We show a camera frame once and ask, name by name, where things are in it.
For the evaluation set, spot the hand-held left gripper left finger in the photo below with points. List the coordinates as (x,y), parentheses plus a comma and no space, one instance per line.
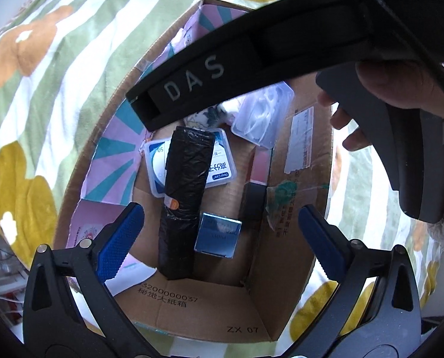
(117,238)

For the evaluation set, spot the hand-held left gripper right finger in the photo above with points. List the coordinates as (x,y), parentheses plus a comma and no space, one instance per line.
(322,242)

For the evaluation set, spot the brown cardboard box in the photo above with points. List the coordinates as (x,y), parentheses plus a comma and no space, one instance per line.
(281,253)

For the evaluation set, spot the clear plastic box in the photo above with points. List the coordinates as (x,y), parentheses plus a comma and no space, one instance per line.
(263,119)

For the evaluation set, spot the black trash bag roll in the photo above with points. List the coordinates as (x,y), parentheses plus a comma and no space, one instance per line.
(184,194)

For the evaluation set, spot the pink and black slim box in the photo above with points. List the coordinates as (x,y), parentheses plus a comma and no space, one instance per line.
(258,182)

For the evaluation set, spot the shiny blue small box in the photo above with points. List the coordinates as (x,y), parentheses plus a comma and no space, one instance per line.
(217,235)

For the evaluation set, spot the white floral pouch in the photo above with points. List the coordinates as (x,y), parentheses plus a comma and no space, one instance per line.
(207,116)

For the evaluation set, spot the white blue-label floss box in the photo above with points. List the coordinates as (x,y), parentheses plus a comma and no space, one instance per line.
(222,164)

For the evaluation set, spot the person's right hand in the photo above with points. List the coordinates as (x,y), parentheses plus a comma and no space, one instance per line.
(404,85)

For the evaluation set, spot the white paper sheet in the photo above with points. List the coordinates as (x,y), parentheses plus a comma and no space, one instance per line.
(132,274)

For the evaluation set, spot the cluttered shelf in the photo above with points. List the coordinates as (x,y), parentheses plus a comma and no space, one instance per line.
(2,268)

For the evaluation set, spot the striped flower blanket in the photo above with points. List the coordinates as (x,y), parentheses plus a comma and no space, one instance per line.
(58,93)

